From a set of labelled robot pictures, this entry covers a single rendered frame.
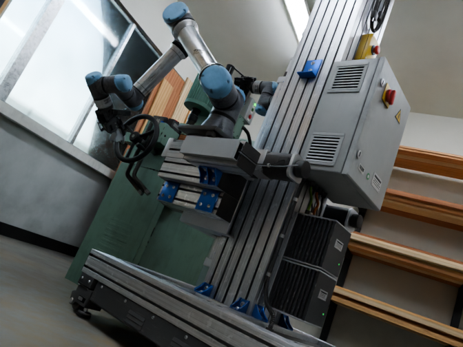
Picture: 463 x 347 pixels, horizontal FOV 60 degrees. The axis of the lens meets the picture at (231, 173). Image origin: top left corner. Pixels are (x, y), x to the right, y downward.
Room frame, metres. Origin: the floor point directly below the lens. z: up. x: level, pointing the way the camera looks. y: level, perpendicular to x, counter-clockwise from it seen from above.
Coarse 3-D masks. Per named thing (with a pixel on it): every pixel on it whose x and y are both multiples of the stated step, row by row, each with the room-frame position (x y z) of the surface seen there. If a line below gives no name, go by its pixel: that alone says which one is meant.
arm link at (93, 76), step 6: (90, 72) 1.64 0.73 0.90; (96, 72) 1.62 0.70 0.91; (90, 78) 1.61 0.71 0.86; (96, 78) 1.61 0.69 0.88; (90, 84) 1.62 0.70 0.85; (96, 84) 1.62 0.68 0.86; (90, 90) 1.65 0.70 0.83; (96, 90) 1.64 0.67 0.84; (102, 90) 1.64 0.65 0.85; (96, 96) 1.67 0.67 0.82; (102, 96) 1.67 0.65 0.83
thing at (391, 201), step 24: (408, 168) 3.70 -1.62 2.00; (432, 168) 3.50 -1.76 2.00; (456, 168) 3.31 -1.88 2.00; (408, 216) 3.62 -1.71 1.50; (432, 216) 3.36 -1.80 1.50; (456, 216) 3.18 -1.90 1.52; (360, 240) 3.39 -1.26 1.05; (384, 240) 3.38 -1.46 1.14; (408, 264) 3.31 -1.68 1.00; (432, 264) 3.16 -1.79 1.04; (456, 264) 3.11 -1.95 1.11; (336, 288) 3.49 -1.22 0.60; (360, 312) 3.59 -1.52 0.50; (384, 312) 3.36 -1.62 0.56; (408, 312) 3.25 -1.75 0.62; (456, 312) 3.41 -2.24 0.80; (432, 336) 3.10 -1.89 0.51; (456, 336) 3.04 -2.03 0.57
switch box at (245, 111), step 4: (248, 100) 2.48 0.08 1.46; (252, 100) 2.47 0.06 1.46; (248, 104) 2.47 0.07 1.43; (252, 104) 2.49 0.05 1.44; (244, 108) 2.48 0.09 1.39; (248, 108) 2.47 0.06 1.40; (240, 112) 2.49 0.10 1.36; (244, 112) 2.48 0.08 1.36; (248, 112) 2.48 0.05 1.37; (252, 112) 2.52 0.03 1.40; (244, 116) 2.47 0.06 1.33; (248, 116) 2.50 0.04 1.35; (252, 116) 2.54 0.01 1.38; (248, 120) 2.51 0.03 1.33; (244, 124) 2.57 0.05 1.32; (248, 124) 2.54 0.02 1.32
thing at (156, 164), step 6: (132, 150) 2.29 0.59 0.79; (132, 156) 2.28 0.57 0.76; (150, 156) 2.21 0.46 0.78; (156, 156) 2.18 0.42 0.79; (144, 162) 2.22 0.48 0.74; (150, 162) 2.20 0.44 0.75; (156, 162) 2.17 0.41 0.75; (162, 162) 2.15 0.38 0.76; (150, 168) 2.19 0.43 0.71; (156, 168) 2.16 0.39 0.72
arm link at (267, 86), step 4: (260, 84) 1.95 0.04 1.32; (264, 84) 1.94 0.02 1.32; (268, 84) 1.92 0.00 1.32; (272, 84) 1.91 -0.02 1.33; (276, 84) 1.90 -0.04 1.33; (260, 88) 1.95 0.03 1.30; (264, 88) 1.94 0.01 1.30; (268, 88) 1.92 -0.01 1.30; (272, 88) 1.91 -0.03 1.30; (260, 92) 1.97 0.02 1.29; (272, 92) 1.92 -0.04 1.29
